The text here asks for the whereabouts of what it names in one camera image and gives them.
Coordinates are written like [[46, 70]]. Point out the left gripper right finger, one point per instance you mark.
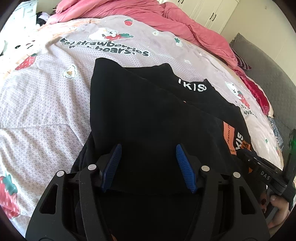
[[225, 208]]

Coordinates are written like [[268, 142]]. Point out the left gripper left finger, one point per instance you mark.
[[72, 206]]

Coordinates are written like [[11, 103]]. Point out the black long-sleeve sweater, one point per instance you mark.
[[149, 111]]

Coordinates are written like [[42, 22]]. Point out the right hand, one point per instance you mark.
[[282, 213]]

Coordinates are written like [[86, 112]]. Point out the blue patterned cloth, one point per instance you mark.
[[276, 132]]

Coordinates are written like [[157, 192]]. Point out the red pillow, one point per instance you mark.
[[257, 93]]

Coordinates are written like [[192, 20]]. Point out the grey padded headboard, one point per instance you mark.
[[276, 84]]

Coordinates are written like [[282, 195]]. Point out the striped pillow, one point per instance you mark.
[[241, 62]]

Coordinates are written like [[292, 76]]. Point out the strawberry bear print bedsheet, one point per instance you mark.
[[45, 98]]

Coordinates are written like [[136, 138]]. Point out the white wardrobe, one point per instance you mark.
[[212, 14]]

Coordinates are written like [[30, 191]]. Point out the pink duvet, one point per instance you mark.
[[166, 17]]

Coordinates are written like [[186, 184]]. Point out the white dresser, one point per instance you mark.
[[24, 16]]

